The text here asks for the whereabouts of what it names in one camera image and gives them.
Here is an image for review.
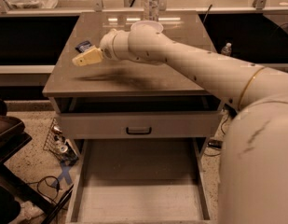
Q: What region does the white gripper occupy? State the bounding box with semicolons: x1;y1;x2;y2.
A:
72;29;130;66

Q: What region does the blue rxbar blueberry packet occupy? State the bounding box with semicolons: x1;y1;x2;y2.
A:
75;41;91;53

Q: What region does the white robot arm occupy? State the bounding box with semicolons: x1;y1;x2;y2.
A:
73;21;288;224

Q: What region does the grey drawer cabinet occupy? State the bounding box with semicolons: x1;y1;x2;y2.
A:
42;10;236;224

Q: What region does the open lower drawer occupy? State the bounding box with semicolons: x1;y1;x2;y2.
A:
66;138;213;224

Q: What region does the white ceramic bowl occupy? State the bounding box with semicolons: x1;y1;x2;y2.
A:
131;21;163;33

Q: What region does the clear water bottle on cabinet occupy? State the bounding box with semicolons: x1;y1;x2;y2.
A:
144;0;159;21

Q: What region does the dark chair at left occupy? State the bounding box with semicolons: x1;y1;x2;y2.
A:
0;96;58;224

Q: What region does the blue tape cross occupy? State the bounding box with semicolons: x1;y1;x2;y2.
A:
52;162;73;187

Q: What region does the small water bottle behind cabinet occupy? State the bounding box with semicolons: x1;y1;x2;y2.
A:
221;42;232;56

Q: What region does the closed drawer with black handle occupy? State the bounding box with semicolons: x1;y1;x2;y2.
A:
56;111;222;140

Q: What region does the wire basket with cans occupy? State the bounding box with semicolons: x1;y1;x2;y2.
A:
43;119;78;166

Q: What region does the black cable on floor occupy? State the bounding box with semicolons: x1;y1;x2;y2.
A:
25;175;75;224

